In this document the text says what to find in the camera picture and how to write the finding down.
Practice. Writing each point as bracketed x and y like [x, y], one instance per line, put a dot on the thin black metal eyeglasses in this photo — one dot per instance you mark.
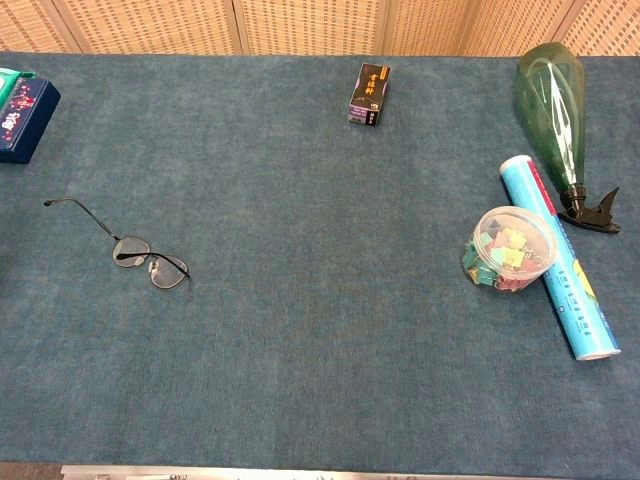
[131, 248]

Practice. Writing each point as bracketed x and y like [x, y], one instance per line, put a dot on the blue felt table cloth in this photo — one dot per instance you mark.
[300, 300]

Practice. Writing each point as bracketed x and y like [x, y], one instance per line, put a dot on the black purple ink box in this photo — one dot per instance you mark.
[370, 92]

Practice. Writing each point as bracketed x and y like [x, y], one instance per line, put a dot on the clear tub of binder clips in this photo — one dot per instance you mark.
[510, 250]

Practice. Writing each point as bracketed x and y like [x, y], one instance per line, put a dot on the woven bamboo folding screen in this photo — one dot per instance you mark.
[320, 25]

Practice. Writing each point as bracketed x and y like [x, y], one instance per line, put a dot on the blue cling wrap roll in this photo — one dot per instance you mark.
[560, 250]

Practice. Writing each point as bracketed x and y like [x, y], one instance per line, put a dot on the green glass spray bottle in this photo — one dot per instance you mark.
[557, 110]

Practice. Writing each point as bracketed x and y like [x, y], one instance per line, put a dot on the dark blue patterned box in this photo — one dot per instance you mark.
[22, 120]

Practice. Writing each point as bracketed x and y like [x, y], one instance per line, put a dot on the green white tissue pack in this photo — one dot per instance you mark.
[9, 85]

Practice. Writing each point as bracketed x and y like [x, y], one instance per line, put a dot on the aluminium table edge rail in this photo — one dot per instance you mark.
[320, 473]

